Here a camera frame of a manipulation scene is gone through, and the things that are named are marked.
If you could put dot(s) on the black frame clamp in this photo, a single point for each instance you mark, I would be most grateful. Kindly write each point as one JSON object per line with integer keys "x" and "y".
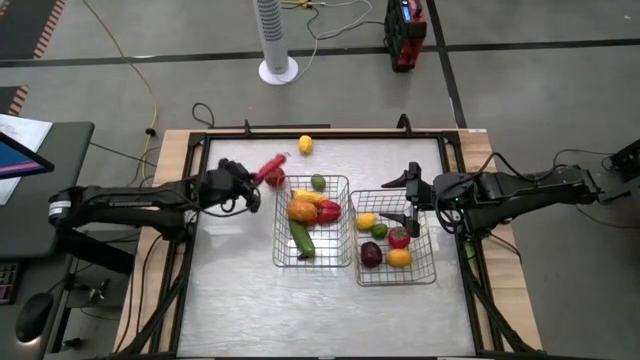
{"x": 246, "y": 127}
{"x": 403, "y": 122}

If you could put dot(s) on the black computer mouse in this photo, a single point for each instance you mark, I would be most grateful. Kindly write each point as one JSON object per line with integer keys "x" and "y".
{"x": 34, "y": 316}

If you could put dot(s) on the red and black toolbox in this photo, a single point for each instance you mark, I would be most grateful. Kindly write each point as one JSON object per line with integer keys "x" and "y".
{"x": 405, "y": 35}

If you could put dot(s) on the white tower fan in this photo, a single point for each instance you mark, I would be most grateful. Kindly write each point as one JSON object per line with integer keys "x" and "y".
{"x": 272, "y": 40}

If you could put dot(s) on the computer monitor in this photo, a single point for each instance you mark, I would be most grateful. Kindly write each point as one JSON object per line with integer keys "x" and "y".
{"x": 20, "y": 160}

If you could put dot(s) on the yellow lemon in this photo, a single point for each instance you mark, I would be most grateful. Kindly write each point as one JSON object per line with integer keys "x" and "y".
{"x": 305, "y": 144}
{"x": 366, "y": 221}

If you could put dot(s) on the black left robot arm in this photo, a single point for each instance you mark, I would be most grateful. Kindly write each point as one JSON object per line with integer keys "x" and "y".
{"x": 125, "y": 202}

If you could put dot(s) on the orange fruit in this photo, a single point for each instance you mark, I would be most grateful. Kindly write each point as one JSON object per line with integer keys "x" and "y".
{"x": 301, "y": 211}

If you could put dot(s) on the red tomato green stem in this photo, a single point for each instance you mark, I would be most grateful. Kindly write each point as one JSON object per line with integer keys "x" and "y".
{"x": 398, "y": 238}

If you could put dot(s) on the black aluminium table frame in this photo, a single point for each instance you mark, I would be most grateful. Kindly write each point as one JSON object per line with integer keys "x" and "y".
{"x": 186, "y": 280}

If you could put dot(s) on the orange-yellow mango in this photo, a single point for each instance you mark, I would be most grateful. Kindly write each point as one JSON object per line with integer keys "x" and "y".
{"x": 399, "y": 258}

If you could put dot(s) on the white paper sheet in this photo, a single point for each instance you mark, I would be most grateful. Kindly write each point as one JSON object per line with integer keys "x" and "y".
{"x": 25, "y": 131}

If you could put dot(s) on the backlit keyboard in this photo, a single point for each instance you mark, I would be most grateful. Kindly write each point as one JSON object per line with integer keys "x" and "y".
{"x": 7, "y": 282}

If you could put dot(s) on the dark floor mat striped edge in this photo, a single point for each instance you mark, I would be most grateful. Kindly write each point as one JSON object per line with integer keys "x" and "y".
{"x": 22, "y": 25}
{"x": 10, "y": 97}

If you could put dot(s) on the long red chili pepper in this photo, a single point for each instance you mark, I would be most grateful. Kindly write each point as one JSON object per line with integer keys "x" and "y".
{"x": 272, "y": 164}

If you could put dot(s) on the black floor device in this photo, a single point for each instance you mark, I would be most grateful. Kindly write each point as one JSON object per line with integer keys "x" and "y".
{"x": 627, "y": 157}

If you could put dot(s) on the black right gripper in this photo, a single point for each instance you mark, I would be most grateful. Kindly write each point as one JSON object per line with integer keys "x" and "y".
{"x": 426, "y": 194}

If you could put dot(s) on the dark red apple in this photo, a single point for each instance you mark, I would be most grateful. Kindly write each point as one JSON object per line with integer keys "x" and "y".
{"x": 371, "y": 254}

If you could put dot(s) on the green lime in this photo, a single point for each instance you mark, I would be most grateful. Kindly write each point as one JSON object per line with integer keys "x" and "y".
{"x": 379, "y": 231}
{"x": 318, "y": 182}

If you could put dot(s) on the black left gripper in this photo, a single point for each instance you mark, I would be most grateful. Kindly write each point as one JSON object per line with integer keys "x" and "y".
{"x": 225, "y": 182}

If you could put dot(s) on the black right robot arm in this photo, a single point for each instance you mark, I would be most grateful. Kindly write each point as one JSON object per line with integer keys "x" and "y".
{"x": 525, "y": 192}

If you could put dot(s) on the wooden table board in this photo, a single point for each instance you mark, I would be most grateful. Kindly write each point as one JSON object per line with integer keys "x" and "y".
{"x": 172, "y": 145}

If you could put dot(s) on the red bell pepper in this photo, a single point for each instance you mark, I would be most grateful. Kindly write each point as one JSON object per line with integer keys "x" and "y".
{"x": 328, "y": 212}

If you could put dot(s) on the green cucumber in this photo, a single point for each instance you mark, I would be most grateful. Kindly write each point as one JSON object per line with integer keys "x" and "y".
{"x": 302, "y": 239}

